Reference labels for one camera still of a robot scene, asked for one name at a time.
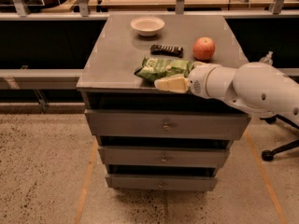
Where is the grey metal railing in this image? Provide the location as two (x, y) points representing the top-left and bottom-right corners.
(0, 0), (299, 19)

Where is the bottom grey drawer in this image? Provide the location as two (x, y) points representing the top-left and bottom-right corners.
(106, 175), (218, 191)

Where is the clear sanitizer bottle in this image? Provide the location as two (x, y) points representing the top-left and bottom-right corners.
(260, 51), (273, 65)

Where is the grey drawer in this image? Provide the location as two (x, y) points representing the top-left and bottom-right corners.
(99, 146), (230, 168)
(106, 175), (218, 191)
(85, 109), (249, 140)

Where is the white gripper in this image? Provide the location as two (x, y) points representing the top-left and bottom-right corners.
(154, 61), (236, 99)

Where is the red apple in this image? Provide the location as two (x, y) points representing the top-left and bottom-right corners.
(192, 37), (216, 61)

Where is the grey drawer cabinet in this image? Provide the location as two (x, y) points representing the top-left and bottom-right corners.
(77, 15), (247, 178)

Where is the top grey drawer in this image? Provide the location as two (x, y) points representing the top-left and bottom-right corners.
(85, 109), (249, 140)

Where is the middle grey drawer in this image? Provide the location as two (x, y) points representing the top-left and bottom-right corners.
(99, 146), (230, 168)

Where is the green jalapeno chip bag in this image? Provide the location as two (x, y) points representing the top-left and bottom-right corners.
(135, 58), (194, 82)

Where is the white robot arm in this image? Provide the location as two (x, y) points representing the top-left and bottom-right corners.
(154, 63), (299, 125)

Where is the dark snack bar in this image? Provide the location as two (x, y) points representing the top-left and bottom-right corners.
(150, 44), (183, 58)

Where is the white bowl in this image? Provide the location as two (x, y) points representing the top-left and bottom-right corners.
(130, 17), (164, 37)

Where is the black office chair base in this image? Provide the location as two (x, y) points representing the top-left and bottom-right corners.
(260, 114), (299, 162)

